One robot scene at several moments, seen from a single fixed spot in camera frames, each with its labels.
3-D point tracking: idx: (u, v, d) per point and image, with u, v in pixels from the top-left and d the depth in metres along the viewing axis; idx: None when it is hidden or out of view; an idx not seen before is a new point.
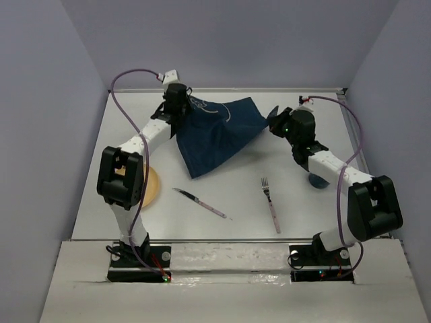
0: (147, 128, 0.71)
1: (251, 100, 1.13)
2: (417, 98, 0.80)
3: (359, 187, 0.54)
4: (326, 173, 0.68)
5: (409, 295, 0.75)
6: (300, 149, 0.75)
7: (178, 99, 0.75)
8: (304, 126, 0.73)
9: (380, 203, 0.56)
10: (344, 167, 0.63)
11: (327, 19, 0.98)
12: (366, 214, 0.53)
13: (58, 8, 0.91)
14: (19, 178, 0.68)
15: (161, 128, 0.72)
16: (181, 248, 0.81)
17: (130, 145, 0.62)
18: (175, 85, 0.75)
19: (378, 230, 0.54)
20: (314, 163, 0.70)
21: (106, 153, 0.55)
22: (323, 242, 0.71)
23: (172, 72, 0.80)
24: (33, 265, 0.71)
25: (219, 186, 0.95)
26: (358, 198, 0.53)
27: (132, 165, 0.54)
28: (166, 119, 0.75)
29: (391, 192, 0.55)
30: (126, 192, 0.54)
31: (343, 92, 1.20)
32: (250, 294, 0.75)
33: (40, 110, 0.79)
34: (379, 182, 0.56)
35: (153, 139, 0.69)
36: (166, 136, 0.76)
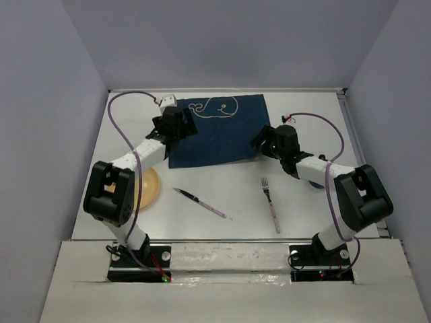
0: (141, 146, 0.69)
1: (262, 97, 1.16)
2: (418, 98, 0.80)
3: (344, 176, 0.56)
4: (315, 175, 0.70)
5: (409, 295, 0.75)
6: (287, 159, 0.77)
7: (175, 120, 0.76)
8: (287, 137, 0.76)
9: (368, 192, 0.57)
10: (328, 164, 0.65)
11: (327, 18, 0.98)
12: (355, 201, 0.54)
13: (58, 8, 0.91)
14: (19, 178, 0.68)
15: (156, 147, 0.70)
16: (181, 248, 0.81)
17: (122, 162, 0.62)
18: (172, 108, 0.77)
19: (370, 217, 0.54)
20: (302, 168, 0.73)
21: (96, 169, 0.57)
22: (322, 242, 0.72)
23: (169, 97, 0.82)
24: (32, 265, 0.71)
25: (219, 186, 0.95)
26: (345, 187, 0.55)
27: (122, 181, 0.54)
28: (161, 138, 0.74)
29: (376, 179, 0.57)
30: (114, 209, 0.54)
31: (342, 93, 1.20)
32: (251, 294, 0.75)
33: (40, 110, 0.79)
34: (363, 170, 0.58)
35: (148, 157, 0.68)
36: (158, 157, 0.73)
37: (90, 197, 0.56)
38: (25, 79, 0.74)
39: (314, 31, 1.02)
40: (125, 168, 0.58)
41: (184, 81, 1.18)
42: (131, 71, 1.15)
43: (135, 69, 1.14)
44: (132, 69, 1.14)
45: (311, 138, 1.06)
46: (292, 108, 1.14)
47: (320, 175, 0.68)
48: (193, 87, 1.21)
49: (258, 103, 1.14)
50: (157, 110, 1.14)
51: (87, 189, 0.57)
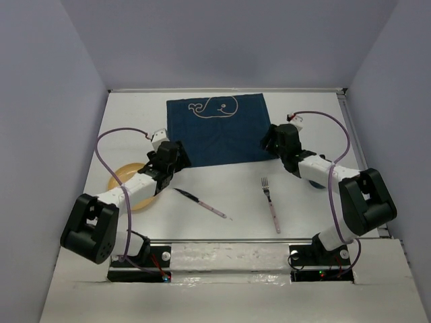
0: (130, 181, 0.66)
1: (262, 95, 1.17)
2: (418, 97, 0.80)
3: (349, 180, 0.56)
4: (317, 175, 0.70)
5: (409, 295, 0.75)
6: (289, 157, 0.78)
7: (170, 156, 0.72)
8: (288, 136, 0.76)
9: (372, 196, 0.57)
10: (333, 166, 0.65)
11: (328, 18, 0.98)
12: (359, 206, 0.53)
13: (58, 8, 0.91)
14: (19, 178, 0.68)
15: (146, 183, 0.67)
16: (181, 248, 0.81)
17: (110, 196, 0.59)
18: (168, 144, 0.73)
19: (374, 221, 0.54)
20: (304, 167, 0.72)
21: (79, 202, 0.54)
22: (322, 243, 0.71)
23: (161, 132, 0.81)
24: (33, 265, 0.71)
25: (219, 186, 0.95)
26: (349, 192, 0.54)
27: (104, 219, 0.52)
28: (153, 175, 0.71)
29: (381, 184, 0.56)
30: (93, 247, 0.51)
31: (343, 93, 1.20)
32: (251, 294, 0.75)
33: (40, 110, 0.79)
34: (368, 174, 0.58)
35: (136, 193, 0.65)
36: (148, 193, 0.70)
37: (70, 231, 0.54)
38: (25, 80, 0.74)
39: (314, 31, 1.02)
40: (110, 203, 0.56)
41: (184, 82, 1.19)
42: (131, 71, 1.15)
43: (135, 69, 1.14)
44: (132, 69, 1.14)
45: (311, 138, 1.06)
46: (292, 108, 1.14)
47: (323, 175, 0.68)
48: (193, 87, 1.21)
49: (258, 103, 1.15)
50: (157, 110, 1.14)
51: (66, 223, 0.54)
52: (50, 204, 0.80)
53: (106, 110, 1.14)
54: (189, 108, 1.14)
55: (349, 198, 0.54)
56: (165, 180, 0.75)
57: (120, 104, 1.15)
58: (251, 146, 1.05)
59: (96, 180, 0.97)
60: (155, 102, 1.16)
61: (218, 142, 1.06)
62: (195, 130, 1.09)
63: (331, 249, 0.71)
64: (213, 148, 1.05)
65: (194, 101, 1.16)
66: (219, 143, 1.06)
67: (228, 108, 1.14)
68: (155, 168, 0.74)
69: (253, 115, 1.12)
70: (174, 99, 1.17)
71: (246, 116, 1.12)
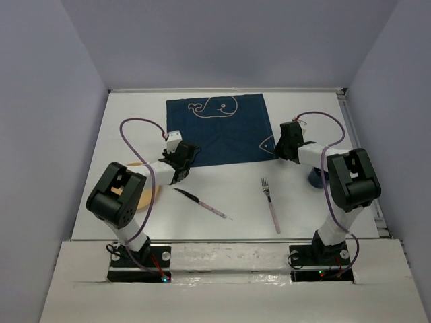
0: (155, 164, 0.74)
1: (262, 96, 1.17)
2: (418, 98, 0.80)
3: (338, 156, 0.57)
4: (312, 157, 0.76)
5: (409, 295, 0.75)
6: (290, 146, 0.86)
7: (188, 152, 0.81)
8: (291, 127, 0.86)
9: (360, 173, 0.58)
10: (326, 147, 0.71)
11: (328, 19, 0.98)
12: (343, 178, 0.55)
13: (58, 9, 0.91)
14: (18, 178, 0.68)
15: (168, 168, 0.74)
16: (181, 248, 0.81)
17: (139, 169, 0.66)
18: (187, 142, 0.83)
19: (357, 196, 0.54)
20: (303, 153, 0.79)
21: (111, 168, 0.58)
22: (322, 238, 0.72)
23: (176, 132, 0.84)
24: (33, 265, 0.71)
25: (219, 186, 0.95)
26: (335, 165, 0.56)
27: (133, 184, 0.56)
28: (173, 165, 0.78)
29: (368, 162, 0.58)
30: (117, 208, 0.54)
31: (342, 92, 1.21)
32: (250, 295, 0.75)
33: (40, 110, 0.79)
34: (355, 153, 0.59)
35: (160, 173, 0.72)
36: (167, 181, 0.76)
37: (97, 192, 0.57)
38: (25, 81, 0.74)
39: (314, 30, 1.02)
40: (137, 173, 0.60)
41: (184, 81, 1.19)
42: (131, 71, 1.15)
43: (134, 69, 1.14)
44: (131, 68, 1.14)
45: (310, 137, 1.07)
46: (292, 108, 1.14)
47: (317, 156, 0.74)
48: (193, 87, 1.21)
49: (258, 103, 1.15)
50: (157, 110, 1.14)
51: (95, 185, 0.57)
52: (50, 204, 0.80)
53: (106, 110, 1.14)
54: (189, 108, 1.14)
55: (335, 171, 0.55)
56: (180, 173, 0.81)
57: (120, 104, 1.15)
58: (251, 146, 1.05)
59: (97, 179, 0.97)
60: (154, 101, 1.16)
61: (218, 142, 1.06)
62: (195, 130, 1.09)
63: (329, 245, 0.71)
64: (214, 148, 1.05)
65: (194, 101, 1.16)
66: (219, 143, 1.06)
67: (229, 108, 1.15)
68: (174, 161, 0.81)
69: (253, 115, 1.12)
70: (174, 99, 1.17)
71: (246, 116, 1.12)
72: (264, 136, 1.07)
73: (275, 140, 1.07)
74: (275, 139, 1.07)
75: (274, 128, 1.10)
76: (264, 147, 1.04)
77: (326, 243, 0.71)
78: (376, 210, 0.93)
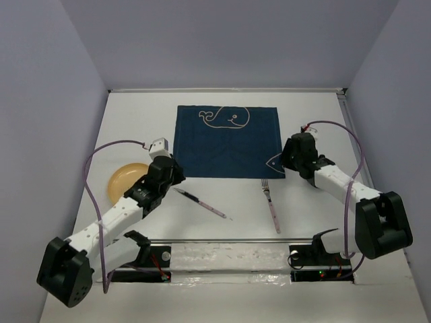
0: (111, 211, 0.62)
1: (276, 110, 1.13)
2: (417, 98, 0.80)
3: (368, 204, 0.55)
4: (333, 187, 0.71)
5: (409, 295, 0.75)
6: (305, 163, 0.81)
7: (161, 176, 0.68)
8: (303, 141, 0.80)
9: (389, 219, 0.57)
10: (351, 181, 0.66)
11: (327, 18, 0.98)
12: (374, 231, 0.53)
13: (57, 9, 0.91)
14: (18, 178, 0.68)
15: (129, 213, 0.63)
16: (181, 248, 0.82)
17: (83, 237, 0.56)
18: (160, 162, 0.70)
19: (388, 247, 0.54)
20: (321, 177, 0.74)
21: (52, 246, 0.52)
22: (323, 243, 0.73)
23: (159, 142, 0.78)
24: (33, 264, 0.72)
25: (219, 186, 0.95)
26: (367, 214, 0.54)
27: (71, 269, 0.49)
28: (143, 196, 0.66)
29: (401, 209, 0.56)
30: (64, 295, 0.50)
31: (342, 92, 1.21)
32: (250, 294, 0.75)
33: (40, 110, 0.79)
34: (388, 198, 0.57)
35: (116, 225, 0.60)
36: (136, 218, 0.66)
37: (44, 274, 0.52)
38: (25, 80, 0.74)
39: (313, 31, 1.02)
40: (81, 249, 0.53)
41: (184, 81, 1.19)
42: (130, 70, 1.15)
43: (134, 69, 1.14)
44: (131, 69, 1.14)
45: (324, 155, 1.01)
46: (292, 108, 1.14)
47: (339, 188, 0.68)
48: (193, 86, 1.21)
49: (258, 103, 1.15)
50: (157, 110, 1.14)
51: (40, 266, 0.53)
52: (50, 204, 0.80)
53: (106, 110, 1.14)
54: (199, 116, 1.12)
55: (368, 221, 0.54)
56: (155, 201, 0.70)
57: (120, 104, 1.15)
58: (251, 147, 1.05)
59: (97, 179, 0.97)
60: (154, 101, 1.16)
61: (219, 142, 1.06)
62: (195, 131, 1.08)
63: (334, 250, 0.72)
64: (214, 149, 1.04)
65: (194, 100, 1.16)
66: (219, 144, 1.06)
67: (240, 119, 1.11)
68: (144, 188, 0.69)
69: (253, 115, 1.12)
70: (174, 99, 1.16)
71: (246, 116, 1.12)
72: (271, 151, 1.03)
73: None
74: None
75: (283, 142, 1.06)
76: (273, 164, 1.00)
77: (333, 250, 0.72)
78: None
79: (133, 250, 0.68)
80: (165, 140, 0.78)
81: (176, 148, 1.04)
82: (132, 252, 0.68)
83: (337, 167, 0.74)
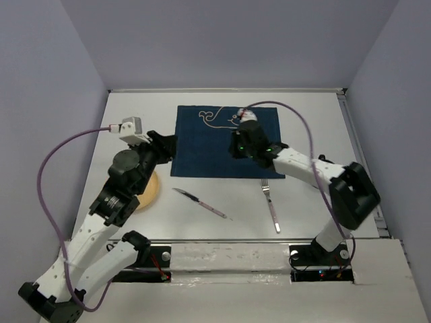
0: (77, 237, 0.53)
1: (276, 110, 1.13)
2: (418, 97, 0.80)
3: (339, 182, 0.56)
4: (297, 173, 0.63)
5: (409, 295, 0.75)
6: (260, 154, 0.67)
7: (127, 178, 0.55)
8: (252, 132, 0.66)
9: (357, 188, 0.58)
10: (313, 163, 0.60)
11: (327, 18, 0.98)
12: (350, 204, 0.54)
13: (57, 9, 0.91)
14: (18, 178, 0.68)
15: (97, 237, 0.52)
16: (181, 248, 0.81)
17: (50, 281, 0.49)
18: (122, 162, 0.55)
19: (365, 214, 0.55)
20: (283, 165, 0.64)
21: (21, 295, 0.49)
22: (321, 245, 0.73)
23: (128, 122, 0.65)
24: (32, 264, 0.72)
25: (219, 186, 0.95)
26: (339, 192, 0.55)
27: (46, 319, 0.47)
28: (113, 208, 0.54)
29: (363, 175, 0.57)
30: None
31: (343, 92, 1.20)
32: (250, 295, 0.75)
33: (40, 110, 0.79)
34: (351, 169, 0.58)
35: (83, 257, 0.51)
36: (112, 232, 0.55)
37: None
38: (25, 80, 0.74)
39: (312, 31, 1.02)
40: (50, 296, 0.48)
41: (184, 81, 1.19)
42: (130, 70, 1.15)
43: (134, 69, 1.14)
44: (131, 69, 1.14)
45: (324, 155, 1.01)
46: (292, 108, 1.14)
47: (306, 174, 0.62)
48: (193, 86, 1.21)
49: (258, 103, 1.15)
50: (157, 110, 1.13)
51: None
52: (50, 204, 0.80)
53: (106, 110, 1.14)
54: (199, 116, 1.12)
55: (342, 198, 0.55)
56: (129, 208, 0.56)
57: (120, 104, 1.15)
58: None
59: (97, 179, 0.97)
60: (153, 101, 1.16)
61: (219, 142, 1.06)
62: (196, 131, 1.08)
63: (333, 248, 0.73)
64: (214, 149, 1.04)
65: (194, 100, 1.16)
66: (219, 144, 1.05)
67: (240, 119, 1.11)
68: (114, 195, 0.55)
69: (253, 115, 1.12)
70: (174, 98, 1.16)
71: (246, 116, 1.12)
72: None
73: None
74: None
75: (283, 142, 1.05)
76: None
77: (332, 248, 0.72)
78: (376, 210, 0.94)
79: (122, 262, 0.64)
80: (137, 120, 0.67)
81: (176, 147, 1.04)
82: (120, 265, 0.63)
83: (293, 149, 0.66)
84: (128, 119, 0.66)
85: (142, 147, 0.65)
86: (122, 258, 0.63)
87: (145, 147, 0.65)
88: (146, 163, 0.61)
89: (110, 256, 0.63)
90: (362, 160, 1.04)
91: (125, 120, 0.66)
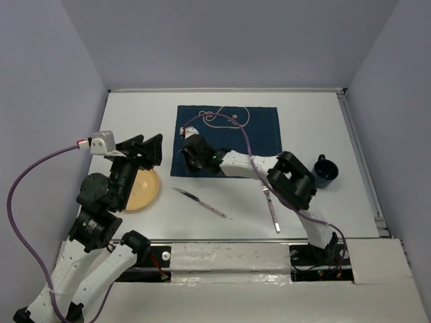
0: (60, 265, 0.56)
1: (276, 110, 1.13)
2: (418, 97, 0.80)
3: (275, 173, 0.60)
4: (242, 172, 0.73)
5: (408, 295, 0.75)
6: (209, 162, 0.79)
7: (101, 204, 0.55)
8: (195, 145, 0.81)
9: (293, 173, 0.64)
10: (252, 159, 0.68)
11: (327, 17, 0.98)
12: (289, 191, 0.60)
13: (57, 9, 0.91)
14: (18, 178, 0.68)
15: (79, 263, 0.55)
16: (181, 248, 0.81)
17: (41, 309, 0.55)
18: (89, 191, 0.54)
19: (306, 196, 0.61)
20: (228, 167, 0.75)
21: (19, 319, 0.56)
22: (311, 242, 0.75)
23: (100, 140, 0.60)
24: (31, 264, 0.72)
25: (219, 186, 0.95)
26: (277, 182, 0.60)
27: None
28: (89, 235, 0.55)
29: (295, 161, 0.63)
30: None
31: (342, 92, 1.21)
32: (250, 295, 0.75)
33: (40, 110, 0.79)
34: (284, 158, 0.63)
35: (67, 284, 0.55)
36: (96, 252, 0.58)
37: None
38: (25, 81, 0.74)
39: (312, 30, 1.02)
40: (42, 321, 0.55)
41: (184, 81, 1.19)
42: (130, 71, 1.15)
43: (134, 69, 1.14)
44: (131, 69, 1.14)
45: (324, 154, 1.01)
46: (292, 108, 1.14)
47: (248, 171, 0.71)
48: (193, 86, 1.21)
49: (258, 103, 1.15)
50: (157, 110, 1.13)
51: None
52: (49, 204, 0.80)
53: (105, 110, 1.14)
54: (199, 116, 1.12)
55: (281, 187, 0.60)
56: (108, 231, 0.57)
57: (120, 104, 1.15)
58: (251, 147, 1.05)
59: None
60: (153, 101, 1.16)
61: (219, 142, 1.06)
62: None
63: (327, 245, 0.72)
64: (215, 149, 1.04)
65: (194, 99, 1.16)
66: (219, 144, 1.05)
67: (240, 119, 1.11)
68: (91, 218, 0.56)
69: (253, 115, 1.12)
70: (174, 98, 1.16)
71: (246, 116, 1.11)
72: (272, 151, 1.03)
73: None
74: None
75: (283, 142, 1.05)
76: None
77: (324, 247, 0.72)
78: (376, 210, 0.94)
79: (119, 267, 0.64)
80: (109, 135, 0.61)
81: (175, 147, 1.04)
82: (118, 270, 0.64)
83: (236, 151, 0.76)
84: (97, 134, 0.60)
85: (118, 160, 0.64)
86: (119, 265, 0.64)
87: (121, 159, 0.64)
88: (123, 177, 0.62)
89: (108, 262, 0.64)
90: (362, 160, 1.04)
91: (95, 137, 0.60)
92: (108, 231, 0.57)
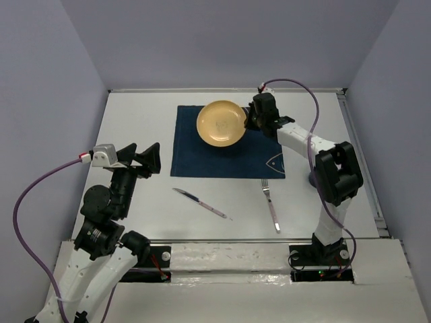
0: (67, 273, 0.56)
1: None
2: (418, 96, 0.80)
3: (326, 155, 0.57)
4: (294, 145, 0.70)
5: (408, 295, 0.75)
6: (267, 123, 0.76)
7: (104, 214, 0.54)
8: (264, 102, 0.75)
9: (344, 166, 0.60)
10: (310, 136, 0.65)
11: (326, 17, 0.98)
12: (330, 177, 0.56)
13: (57, 9, 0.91)
14: (19, 177, 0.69)
15: (85, 271, 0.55)
16: (181, 248, 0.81)
17: (49, 317, 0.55)
18: (93, 200, 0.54)
19: (343, 190, 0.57)
20: (282, 134, 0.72)
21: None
22: (318, 236, 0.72)
23: (102, 153, 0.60)
24: (32, 264, 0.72)
25: (219, 186, 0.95)
26: (324, 164, 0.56)
27: None
28: (95, 243, 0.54)
29: (353, 156, 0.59)
30: None
31: (342, 92, 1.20)
32: (250, 294, 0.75)
33: (39, 110, 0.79)
34: (341, 147, 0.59)
35: (74, 292, 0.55)
36: (101, 260, 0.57)
37: None
38: (25, 80, 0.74)
39: (312, 31, 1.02)
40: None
41: (184, 81, 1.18)
42: (130, 70, 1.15)
43: (133, 69, 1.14)
44: (131, 68, 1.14)
45: None
46: (292, 108, 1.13)
47: (300, 146, 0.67)
48: (192, 86, 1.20)
49: None
50: (157, 110, 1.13)
51: None
52: (49, 204, 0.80)
53: (105, 110, 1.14)
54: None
55: (325, 171, 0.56)
56: (112, 239, 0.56)
57: (120, 104, 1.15)
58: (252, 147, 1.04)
59: (96, 178, 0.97)
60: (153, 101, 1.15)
61: None
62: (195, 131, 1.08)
63: (329, 243, 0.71)
64: None
65: (194, 100, 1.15)
66: None
67: None
68: (95, 227, 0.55)
69: None
70: (174, 99, 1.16)
71: None
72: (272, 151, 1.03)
73: (283, 157, 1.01)
74: (283, 157, 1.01)
75: None
76: (273, 164, 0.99)
77: (325, 243, 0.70)
78: (376, 210, 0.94)
79: (122, 270, 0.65)
80: (111, 148, 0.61)
81: (176, 147, 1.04)
82: (120, 274, 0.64)
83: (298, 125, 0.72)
84: (100, 147, 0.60)
85: (118, 170, 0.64)
86: (121, 268, 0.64)
87: (120, 170, 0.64)
88: (123, 188, 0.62)
89: (109, 266, 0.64)
90: (362, 161, 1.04)
91: (97, 150, 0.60)
92: (112, 239, 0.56)
